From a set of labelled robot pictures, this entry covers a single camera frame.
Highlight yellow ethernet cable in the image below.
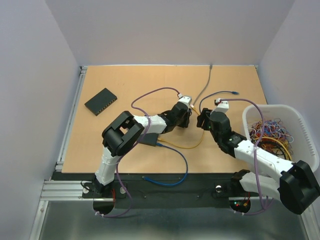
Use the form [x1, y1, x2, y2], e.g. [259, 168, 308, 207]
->
[157, 106, 205, 150]

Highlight black network switch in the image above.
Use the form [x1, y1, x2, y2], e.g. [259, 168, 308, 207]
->
[138, 133, 159, 147]
[84, 88, 118, 116]

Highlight grey ethernet cable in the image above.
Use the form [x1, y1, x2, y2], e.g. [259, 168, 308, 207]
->
[192, 64, 214, 105]

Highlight blue ethernet cable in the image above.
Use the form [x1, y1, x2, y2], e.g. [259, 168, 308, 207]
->
[199, 90, 240, 115]
[142, 142, 189, 187]

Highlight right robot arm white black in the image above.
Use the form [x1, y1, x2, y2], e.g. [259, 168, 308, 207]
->
[197, 108, 320, 215]

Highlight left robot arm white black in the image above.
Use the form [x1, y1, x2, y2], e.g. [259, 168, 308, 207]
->
[92, 96, 192, 197]

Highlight white plastic bin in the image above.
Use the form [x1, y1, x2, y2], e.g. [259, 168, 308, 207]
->
[242, 104, 320, 172]

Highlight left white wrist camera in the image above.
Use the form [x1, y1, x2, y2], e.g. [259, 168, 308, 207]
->
[178, 95, 192, 108]

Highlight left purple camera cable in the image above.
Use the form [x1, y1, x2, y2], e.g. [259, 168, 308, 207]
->
[93, 86, 183, 219]

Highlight tangle of coloured cables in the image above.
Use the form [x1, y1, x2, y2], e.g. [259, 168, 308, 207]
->
[249, 117, 296, 161]

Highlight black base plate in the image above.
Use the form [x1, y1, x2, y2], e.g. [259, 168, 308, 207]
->
[52, 171, 256, 213]

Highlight aluminium frame rail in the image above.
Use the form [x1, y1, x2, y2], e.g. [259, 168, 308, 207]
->
[54, 66, 88, 172]

